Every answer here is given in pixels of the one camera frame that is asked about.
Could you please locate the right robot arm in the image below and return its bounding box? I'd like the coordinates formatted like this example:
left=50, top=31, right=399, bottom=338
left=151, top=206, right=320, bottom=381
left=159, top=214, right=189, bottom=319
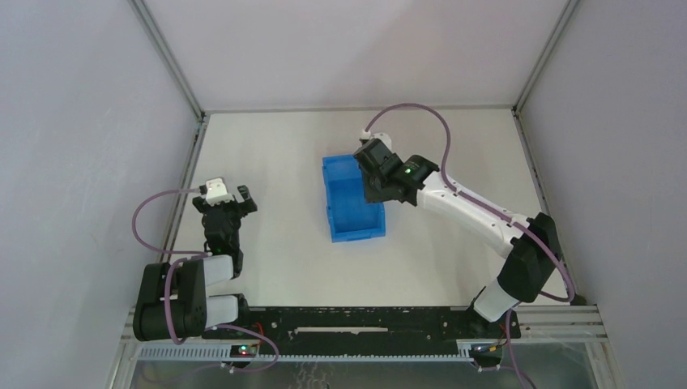
left=353, top=137, right=560, bottom=338

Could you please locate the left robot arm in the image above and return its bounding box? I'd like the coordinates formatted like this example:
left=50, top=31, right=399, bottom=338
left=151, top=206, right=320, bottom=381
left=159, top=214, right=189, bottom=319
left=132, top=180, right=258, bottom=344

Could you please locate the blue plastic bin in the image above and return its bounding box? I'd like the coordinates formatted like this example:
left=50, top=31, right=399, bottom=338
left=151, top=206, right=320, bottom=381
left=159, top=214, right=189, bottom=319
left=322, top=155, right=386, bottom=243

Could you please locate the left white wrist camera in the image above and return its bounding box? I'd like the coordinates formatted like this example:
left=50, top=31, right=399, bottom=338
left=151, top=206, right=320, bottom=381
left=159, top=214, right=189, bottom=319
left=199, top=177, right=235, bottom=206

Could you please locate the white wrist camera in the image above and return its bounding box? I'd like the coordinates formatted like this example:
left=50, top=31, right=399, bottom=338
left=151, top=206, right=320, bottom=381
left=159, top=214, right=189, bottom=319
left=199, top=177, right=235, bottom=206
left=359, top=130, right=392, bottom=150

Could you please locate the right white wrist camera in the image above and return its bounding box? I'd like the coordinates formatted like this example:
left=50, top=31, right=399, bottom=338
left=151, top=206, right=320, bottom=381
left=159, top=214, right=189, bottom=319
left=359, top=130, right=392, bottom=150

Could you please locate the aluminium frame back rail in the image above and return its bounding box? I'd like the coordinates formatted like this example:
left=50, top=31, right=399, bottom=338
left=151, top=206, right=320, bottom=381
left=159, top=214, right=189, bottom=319
left=203, top=105, right=514, bottom=117

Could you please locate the aluminium frame rail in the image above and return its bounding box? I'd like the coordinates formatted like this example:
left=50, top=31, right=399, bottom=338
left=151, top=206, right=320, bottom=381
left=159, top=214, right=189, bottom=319
left=203, top=105, right=514, bottom=117
left=127, top=0, right=208, bottom=251
left=512, top=0, right=583, bottom=301

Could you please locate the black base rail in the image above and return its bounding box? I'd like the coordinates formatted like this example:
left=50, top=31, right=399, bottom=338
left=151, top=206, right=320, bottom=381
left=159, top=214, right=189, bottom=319
left=201, top=306, right=522, bottom=358

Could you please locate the grey slotted cable duct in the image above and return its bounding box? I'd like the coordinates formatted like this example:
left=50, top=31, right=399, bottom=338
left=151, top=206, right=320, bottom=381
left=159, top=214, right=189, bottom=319
left=138, top=344, right=472, bottom=362

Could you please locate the aluminium frame left rail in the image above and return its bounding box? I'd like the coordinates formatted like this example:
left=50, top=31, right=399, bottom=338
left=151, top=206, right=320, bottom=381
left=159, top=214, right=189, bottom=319
left=127, top=0, right=208, bottom=251

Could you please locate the aluminium frame right rail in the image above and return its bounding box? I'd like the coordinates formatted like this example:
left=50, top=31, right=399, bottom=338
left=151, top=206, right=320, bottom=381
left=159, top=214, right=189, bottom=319
left=512, top=0, right=583, bottom=301

